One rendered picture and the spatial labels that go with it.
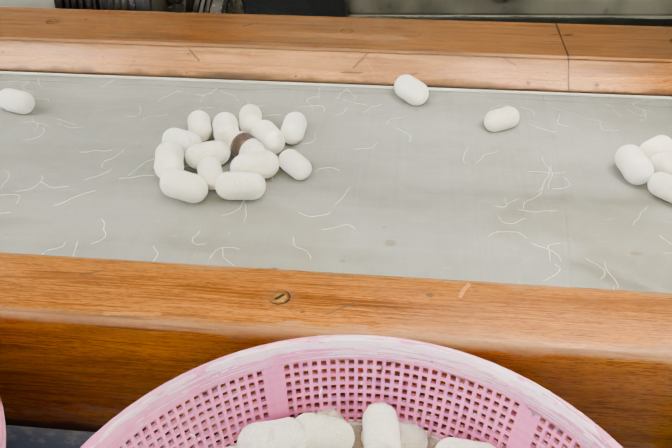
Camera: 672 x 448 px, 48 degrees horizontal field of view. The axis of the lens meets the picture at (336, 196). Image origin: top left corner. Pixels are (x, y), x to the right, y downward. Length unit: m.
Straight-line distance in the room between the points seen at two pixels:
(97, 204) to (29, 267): 0.11
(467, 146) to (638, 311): 0.23
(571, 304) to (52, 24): 0.60
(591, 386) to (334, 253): 0.18
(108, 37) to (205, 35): 0.09
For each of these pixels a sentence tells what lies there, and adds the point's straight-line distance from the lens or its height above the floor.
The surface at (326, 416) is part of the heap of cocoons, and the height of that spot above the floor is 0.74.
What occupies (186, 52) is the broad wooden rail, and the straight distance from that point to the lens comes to 0.75.
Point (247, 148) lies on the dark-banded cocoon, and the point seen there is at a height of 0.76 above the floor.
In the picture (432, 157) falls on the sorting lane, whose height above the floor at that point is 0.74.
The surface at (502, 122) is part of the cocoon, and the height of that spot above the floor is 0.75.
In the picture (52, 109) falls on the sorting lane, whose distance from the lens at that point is 0.71.
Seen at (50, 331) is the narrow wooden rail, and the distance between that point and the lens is 0.44.
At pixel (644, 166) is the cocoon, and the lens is 0.58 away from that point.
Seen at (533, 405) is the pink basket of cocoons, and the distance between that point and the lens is 0.38.
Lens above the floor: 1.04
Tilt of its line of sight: 33 degrees down
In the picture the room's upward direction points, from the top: straight up
